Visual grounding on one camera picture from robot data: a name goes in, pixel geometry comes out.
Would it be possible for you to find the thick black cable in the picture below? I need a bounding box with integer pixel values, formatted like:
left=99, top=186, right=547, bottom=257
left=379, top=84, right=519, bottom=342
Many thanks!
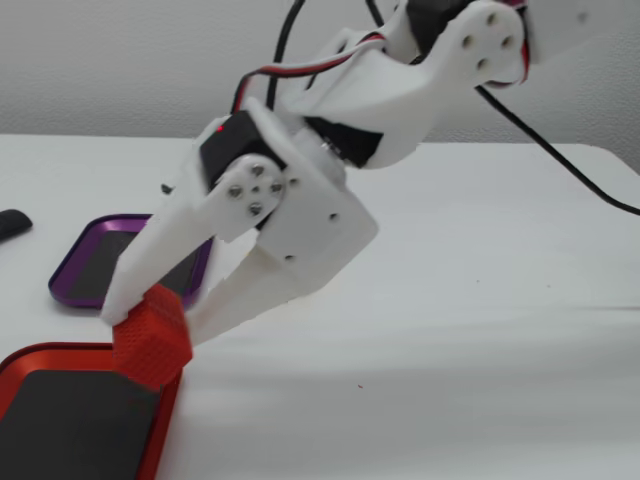
left=271, top=0, right=640, bottom=217

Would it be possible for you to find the black rounded object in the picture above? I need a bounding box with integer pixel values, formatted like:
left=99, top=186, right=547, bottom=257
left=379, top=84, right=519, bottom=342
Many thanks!
left=0, top=209, right=35, bottom=245

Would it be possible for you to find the red studded block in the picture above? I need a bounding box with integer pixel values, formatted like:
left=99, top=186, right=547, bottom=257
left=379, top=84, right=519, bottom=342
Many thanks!
left=110, top=284, right=195, bottom=393

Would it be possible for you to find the red metal dish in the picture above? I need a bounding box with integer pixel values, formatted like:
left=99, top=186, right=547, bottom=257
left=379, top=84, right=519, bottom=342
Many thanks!
left=0, top=341, right=184, bottom=480

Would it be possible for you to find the purple metal dish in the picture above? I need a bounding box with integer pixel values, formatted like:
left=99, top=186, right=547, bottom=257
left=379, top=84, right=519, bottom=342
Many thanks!
left=47, top=213, right=214, bottom=309

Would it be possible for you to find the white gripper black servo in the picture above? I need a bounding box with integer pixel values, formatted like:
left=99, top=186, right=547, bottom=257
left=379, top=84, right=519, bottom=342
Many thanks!
left=101, top=96, right=380, bottom=348

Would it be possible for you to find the red white black servo wire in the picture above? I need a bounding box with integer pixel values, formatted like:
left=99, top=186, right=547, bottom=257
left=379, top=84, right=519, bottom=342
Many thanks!
left=487, top=0, right=533, bottom=90
left=231, top=29, right=392, bottom=115

